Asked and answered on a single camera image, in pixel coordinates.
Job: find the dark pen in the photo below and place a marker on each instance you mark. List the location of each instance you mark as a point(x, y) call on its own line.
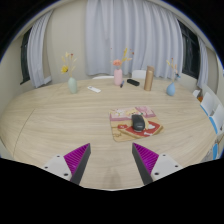
point(122, 84)

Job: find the dark window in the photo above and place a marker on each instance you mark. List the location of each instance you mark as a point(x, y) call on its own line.
point(190, 53)
point(25, 56)

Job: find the bronze thermos bottle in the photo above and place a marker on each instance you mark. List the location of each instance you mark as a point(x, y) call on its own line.
point(149, 78)

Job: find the pink vase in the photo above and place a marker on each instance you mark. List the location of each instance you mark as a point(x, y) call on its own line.
point(118, 77)

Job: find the narrow white curtain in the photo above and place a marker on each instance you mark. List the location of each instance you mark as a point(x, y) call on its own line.
point(38, 53)
point(202, 66)

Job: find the pale dried flower sprigs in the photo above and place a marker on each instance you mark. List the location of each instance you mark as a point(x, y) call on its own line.
point(173, 68)

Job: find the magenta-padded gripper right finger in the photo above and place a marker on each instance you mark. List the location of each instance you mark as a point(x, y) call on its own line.
point(160, 166)

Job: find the blue vase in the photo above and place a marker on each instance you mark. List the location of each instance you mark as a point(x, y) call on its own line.
point(171, 89)

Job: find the black computer mouse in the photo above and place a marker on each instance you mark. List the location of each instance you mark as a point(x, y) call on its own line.
point(138, 122)

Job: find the white remote control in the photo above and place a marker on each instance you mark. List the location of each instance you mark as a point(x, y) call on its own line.
point(94, 89)

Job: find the yellow dried flowers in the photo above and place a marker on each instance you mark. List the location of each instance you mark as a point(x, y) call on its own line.
point(64, 69)

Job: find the black oblong case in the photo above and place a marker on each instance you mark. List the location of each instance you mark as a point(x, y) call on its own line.
point(133, 82)

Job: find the pale green vase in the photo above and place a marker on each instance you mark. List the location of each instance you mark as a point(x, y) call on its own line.
point(72, 86)

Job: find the wide white curtain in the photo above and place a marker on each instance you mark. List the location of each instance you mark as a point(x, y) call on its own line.
point(133, 33)

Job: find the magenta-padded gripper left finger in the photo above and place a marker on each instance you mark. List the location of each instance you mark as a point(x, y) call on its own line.
point(63, 166)

